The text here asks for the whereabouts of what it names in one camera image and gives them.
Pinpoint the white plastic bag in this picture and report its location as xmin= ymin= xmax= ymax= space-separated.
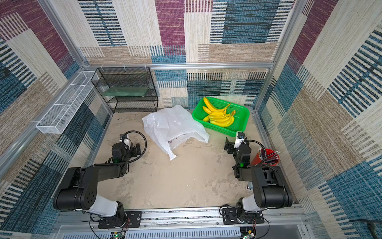
xmin=142 ymin=105 xmax=210 ymax=160

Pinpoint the yellow banana bunch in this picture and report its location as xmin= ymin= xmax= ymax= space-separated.
xmin=203 ymin=97 xmax=236 ymax=128

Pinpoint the green plastic basket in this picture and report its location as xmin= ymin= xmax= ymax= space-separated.
xmin=192 ymin=97 xmax=250 ymax=137

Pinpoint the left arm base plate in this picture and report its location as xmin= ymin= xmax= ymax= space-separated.
xmin=98 ymin=211 xmax=142 ymax=229

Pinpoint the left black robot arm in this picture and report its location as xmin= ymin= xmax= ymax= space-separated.
xmin=53 ymin=131 xmax=147 ymax=229

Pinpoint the white wire mesh tray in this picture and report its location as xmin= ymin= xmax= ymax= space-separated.
xmin=36 ymin=71 xmax=94 ymax=134

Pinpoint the black wire mesh shelf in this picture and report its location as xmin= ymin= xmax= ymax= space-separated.
xmin=91 ymin=67 xmax=159 ymax=113

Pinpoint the green board on shelf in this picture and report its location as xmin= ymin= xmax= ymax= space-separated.
xmin=102 ymin=87 xmax=149 ymax=97

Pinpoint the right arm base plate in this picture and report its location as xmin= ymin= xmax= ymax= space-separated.
xmin=219 ymin=205 xmax=265 ymax=225

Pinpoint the red pen cup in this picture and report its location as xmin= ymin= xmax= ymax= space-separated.
xmin=250 ymin=148 xmax=280 ymax=166

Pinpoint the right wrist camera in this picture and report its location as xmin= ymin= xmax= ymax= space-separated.
xmin=234 ymin=132 xmax=245 ymax=148

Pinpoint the aluminium front rail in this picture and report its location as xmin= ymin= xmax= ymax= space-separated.
xmin=50 ymin=205 xmax=314 ymax=239

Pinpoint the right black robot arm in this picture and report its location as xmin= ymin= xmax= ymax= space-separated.
xmin=219 ymin=132 xmax=293 ymax=224

